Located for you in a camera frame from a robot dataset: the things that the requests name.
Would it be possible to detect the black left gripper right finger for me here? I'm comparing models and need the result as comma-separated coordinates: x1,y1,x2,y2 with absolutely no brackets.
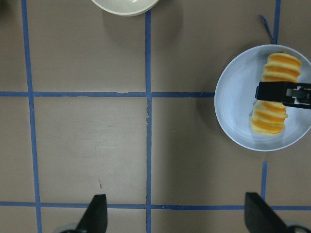
244,192,292,233

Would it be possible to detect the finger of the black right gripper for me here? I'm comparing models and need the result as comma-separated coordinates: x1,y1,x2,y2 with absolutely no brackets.
255,82,311,107

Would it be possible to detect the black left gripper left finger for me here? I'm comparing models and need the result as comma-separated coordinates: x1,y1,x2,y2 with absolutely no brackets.
75,194,107,233

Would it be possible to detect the sliced toy bread loaf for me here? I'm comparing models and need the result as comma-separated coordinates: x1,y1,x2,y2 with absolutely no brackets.
249,53,302,136

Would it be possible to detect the blue plate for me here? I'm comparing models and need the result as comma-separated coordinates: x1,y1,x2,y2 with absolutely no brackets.
214,45,311,151

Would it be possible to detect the brown paper table mat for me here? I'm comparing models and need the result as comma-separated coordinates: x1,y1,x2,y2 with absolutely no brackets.
0,0,311,233

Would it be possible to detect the cream bowl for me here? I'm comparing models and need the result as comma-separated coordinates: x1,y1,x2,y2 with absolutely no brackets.
92,0,159,17

